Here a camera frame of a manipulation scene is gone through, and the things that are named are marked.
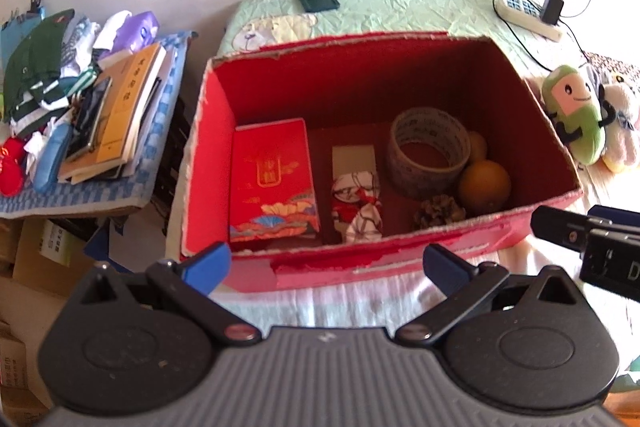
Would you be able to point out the white grey patterned cloth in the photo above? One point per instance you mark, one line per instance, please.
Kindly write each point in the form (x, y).
(77, 47)

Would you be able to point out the red printed gift bag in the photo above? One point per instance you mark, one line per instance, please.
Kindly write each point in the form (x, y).
(270, 187)

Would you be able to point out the green white striped garment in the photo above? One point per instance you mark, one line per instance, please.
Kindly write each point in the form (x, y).
(45, 99)

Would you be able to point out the purple packet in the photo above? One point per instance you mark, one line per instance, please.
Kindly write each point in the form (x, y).
(140, 32)

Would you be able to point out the black notebook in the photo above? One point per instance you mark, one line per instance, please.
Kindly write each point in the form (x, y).
(92, 112)

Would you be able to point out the black white patterned cloth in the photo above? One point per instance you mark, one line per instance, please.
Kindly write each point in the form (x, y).
(615, 64)

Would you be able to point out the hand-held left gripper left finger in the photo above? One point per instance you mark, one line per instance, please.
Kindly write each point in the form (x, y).
(210, 267)

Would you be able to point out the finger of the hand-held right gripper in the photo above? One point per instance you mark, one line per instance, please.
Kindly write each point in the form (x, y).
(617, 216)
(560, 227)

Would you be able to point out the green plush toy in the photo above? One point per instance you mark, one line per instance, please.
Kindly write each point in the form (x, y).
(575, 122)

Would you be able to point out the pile of books and clothes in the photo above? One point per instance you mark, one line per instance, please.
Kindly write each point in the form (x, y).
(165, 107)

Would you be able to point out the red cardboard box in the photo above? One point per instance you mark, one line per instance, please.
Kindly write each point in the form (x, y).
(350, 82)

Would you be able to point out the red plush toy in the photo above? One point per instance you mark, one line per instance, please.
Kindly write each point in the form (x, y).
(10, 167)

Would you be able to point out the white plush toy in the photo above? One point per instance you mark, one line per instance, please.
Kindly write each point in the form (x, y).
(625, 107)

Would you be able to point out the white book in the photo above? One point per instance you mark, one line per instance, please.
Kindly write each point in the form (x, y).
(145, 132)

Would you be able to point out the blue pouch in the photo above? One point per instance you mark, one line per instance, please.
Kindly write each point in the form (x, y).
(50, 157)

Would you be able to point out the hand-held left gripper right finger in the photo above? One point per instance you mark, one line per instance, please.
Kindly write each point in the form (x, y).
(442, 264)

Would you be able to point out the brown pine cone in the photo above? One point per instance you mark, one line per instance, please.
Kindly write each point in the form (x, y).
(440, 212)

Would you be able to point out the orange book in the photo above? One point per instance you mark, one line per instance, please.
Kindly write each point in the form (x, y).
(125, 102)

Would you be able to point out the printed packing tape roll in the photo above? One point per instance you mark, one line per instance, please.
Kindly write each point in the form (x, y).
(425, 182)

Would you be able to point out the light green printed bedsheet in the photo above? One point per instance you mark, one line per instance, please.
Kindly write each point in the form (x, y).
(400, 7)

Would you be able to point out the black binder clip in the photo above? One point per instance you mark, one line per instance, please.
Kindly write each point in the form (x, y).
(35, 4)

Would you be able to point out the brown dried gourd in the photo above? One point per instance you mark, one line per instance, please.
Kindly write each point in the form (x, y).
(485, 187)

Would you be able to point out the cardboard box with green label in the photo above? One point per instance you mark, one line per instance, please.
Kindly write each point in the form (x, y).
(50, 257)

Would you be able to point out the dark green garment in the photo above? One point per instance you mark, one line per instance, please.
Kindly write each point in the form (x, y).
(35, 52)

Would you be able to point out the wooden side table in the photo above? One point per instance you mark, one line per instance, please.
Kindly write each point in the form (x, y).
(75, 212)

